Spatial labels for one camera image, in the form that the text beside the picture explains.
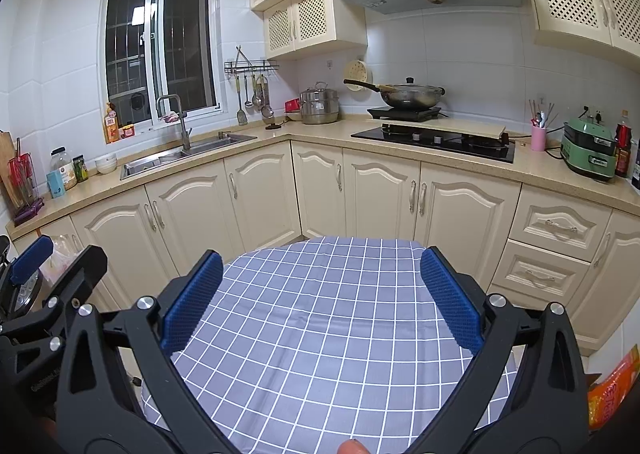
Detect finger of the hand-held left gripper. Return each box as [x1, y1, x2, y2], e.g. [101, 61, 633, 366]
[0, 234, 55, 287]
[0, 245, 109, 337]

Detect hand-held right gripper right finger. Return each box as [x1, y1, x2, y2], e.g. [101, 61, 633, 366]
[420, 246, 590, 454]

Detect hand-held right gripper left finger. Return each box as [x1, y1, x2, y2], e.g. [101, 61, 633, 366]
[56, 249, 224, 454]

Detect hanging plastic bag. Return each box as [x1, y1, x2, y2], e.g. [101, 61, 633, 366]
[42, 234, 83, 285]

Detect steel rice cooker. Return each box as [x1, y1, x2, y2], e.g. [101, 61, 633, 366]
[10, 269, 46, 315]

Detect red knife rack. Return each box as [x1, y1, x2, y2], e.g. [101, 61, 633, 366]
[7, 138, 45, 227]

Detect clear plastic jar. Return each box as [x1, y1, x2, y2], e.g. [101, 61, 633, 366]
[50, 147, 78, 191]

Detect wooden cutting board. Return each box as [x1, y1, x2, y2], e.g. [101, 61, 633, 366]
[0, 130, 18, 207]

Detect cream base cabinets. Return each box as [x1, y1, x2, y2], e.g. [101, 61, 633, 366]
[7, 126, 640, 352]

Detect purple checkered tablecloth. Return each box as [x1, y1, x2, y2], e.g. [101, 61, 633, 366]
[140, 235, 518, 454]

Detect orange dish soap bottle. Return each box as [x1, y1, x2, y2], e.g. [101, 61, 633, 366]
[104, 103, 121, 144]

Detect steel sink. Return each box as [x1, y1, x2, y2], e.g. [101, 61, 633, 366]
[120, 133, 258, 181]

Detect black gas stove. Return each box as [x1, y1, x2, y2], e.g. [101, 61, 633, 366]
[350, 123, 516, 164]

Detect steel faucet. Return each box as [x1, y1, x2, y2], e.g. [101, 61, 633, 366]
[156, 95, 193, 151]

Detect orange package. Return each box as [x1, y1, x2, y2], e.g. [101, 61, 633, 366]
[587, 346, 640, 430]

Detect pink utensil holder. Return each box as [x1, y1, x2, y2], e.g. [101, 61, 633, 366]
[529, 99, 557, 152]

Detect steel spatula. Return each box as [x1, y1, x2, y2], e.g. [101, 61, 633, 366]
[236, 75, 248, 126]

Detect green electric cooker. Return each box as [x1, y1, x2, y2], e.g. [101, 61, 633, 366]
[560, 116, 617, 182]

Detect steel skimmer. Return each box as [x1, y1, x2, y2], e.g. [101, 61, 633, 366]
[260, 75, 274, 118]

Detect red label sauce bottle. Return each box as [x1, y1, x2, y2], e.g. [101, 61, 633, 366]
[615, 110, 633, 178]

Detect steel steamer pot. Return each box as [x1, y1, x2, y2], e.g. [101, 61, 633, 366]
[299, 82, 342, 125]

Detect sliding window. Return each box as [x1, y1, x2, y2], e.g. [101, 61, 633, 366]
[102, 0, 223, 127]

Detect cream round strainer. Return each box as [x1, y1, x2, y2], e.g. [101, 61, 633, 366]
[345, 59, 373, 94]

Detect wall utensil rack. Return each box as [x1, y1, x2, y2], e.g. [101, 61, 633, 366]
[224, 46, 281, 77]

